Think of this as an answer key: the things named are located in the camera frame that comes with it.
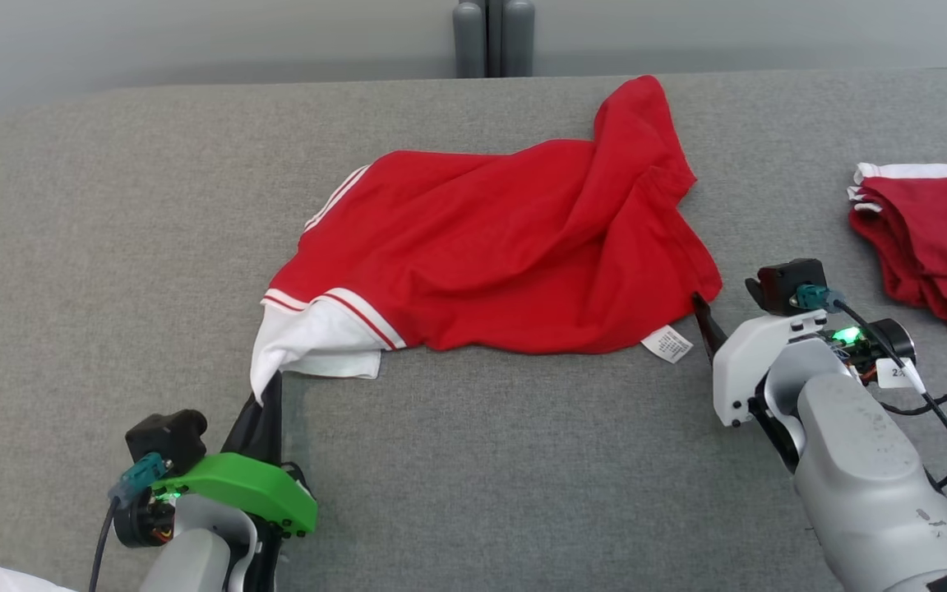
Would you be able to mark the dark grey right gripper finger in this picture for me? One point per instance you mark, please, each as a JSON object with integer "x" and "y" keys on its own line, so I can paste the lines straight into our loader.
{"x": 754, "y": 293}
{"x": 710, "y": 329}

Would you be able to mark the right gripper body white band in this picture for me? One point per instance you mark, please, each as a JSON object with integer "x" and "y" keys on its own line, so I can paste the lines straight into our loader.
{"x": 753, "y": 362}

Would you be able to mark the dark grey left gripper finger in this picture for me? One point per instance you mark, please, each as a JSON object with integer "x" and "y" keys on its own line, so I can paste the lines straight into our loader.
{"x": 247, "y": 432}
{"x": 276, "y": 419}

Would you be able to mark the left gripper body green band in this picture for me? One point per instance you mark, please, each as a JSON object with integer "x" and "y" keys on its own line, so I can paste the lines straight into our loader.
{"x": 251, "y": 489}

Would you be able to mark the red garment with white band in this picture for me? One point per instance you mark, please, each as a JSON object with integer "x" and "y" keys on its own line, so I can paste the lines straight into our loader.
{"x": 942, "y": 238}

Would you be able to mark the red jersey with number 23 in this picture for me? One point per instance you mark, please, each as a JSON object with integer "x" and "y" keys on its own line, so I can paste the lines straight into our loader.
{"x": 482, "y": 247}

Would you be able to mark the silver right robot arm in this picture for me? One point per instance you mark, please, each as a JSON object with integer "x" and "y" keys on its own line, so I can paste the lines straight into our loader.
{"x": 876, "y": 477}

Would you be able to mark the grey fabric sofa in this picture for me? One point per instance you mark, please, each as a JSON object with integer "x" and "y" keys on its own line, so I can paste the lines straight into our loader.
{"x": 482, "y": 477}

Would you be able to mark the white cloth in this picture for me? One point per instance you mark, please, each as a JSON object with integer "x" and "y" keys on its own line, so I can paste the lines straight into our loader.
{"x": 21, "y": 582}

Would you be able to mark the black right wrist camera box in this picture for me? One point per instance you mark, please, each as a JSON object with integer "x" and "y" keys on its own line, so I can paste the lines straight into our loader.
{"x": 794, "y": 284}

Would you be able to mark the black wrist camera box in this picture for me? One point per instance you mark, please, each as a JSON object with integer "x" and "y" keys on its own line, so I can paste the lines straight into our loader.
{"x": 794, "y": 284}
{"x": 165, "y": 440}

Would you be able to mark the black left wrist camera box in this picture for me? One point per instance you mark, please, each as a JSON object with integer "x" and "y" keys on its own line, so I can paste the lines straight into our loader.
{"x": 165, "y": 440}

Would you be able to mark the grey round post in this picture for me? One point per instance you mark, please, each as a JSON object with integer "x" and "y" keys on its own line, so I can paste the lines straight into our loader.
{"x": 468, "y": 41}
{"x": 519, "y": 37}

